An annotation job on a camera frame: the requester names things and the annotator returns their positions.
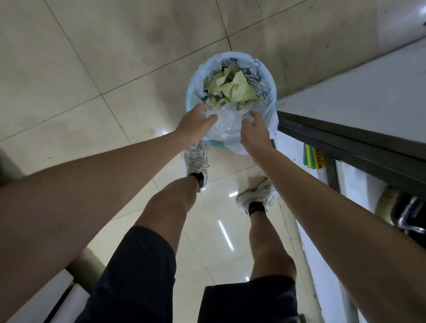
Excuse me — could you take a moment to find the person's leg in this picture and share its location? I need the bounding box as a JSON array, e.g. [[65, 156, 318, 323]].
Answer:
[[134, 174, 200, 256], [248, 210, 297, 281]]

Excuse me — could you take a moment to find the clear plastic wrap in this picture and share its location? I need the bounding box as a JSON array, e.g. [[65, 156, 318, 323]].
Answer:
[[203, 101, 255, 143]]

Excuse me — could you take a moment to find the person's left leg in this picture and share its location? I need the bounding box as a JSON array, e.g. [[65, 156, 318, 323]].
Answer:
[[134, 174, 200, 256]]

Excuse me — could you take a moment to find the person's right leg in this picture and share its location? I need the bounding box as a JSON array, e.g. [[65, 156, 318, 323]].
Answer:
[[248, 210, 297, 281]]

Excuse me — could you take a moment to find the person's left forearm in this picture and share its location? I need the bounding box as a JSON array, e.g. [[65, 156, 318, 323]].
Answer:
[[0, 130, 190, 323]]

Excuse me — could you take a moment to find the green yellow packet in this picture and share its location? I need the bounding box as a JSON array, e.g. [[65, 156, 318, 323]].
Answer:
[[303, 144, 327, 170]]

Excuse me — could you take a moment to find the black sock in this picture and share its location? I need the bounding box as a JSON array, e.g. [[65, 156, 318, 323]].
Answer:
[[248, 201, 268, 217], [189, 171, 205, 193]]

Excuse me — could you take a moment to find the person's left hand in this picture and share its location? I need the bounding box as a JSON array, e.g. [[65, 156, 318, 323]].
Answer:
[[174, 103, 219, 148]]

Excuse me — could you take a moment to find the pale blue trash bin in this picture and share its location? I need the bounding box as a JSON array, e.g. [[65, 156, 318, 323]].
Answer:
[[185, 51, 279, 156]]

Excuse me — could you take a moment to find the grey white left sneaker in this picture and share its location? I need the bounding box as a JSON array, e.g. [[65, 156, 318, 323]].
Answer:
[[184, 139, 210, 193]]

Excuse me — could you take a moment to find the pale bristle brush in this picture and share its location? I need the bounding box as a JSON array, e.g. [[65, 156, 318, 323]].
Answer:
[[375, 185, 426, 235]]

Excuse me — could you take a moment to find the crumpled pale paper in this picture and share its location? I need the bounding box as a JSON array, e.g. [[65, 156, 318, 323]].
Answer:
[[203, 66, 260, 106]]

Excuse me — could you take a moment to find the black right sock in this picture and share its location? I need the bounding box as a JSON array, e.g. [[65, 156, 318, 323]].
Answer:
[[248, 201, 268, 217]]

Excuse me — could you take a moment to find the grey white right sneaker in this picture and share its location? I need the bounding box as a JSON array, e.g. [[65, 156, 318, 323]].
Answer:
[[235, 176, 279, 215]]

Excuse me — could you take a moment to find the black left sock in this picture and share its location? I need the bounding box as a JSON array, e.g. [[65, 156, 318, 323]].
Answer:
[[189, 171, 205, 193]]

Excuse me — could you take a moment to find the person's right hand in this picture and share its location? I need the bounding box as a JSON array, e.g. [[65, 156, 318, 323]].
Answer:
[[239, 110, 276, 156]]

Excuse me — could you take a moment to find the person's right forearm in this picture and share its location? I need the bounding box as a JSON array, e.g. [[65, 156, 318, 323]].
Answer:
[[252, 146, 426, 323]]

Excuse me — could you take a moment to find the grey white sneaker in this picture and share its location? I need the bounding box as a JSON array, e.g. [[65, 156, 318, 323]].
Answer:
[[235, 176, 279, 215], [184, 139, 210, 193]]

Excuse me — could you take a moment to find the dark metal table frame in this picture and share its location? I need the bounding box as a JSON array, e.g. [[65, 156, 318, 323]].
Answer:
[[276, 110, 426, 202]]

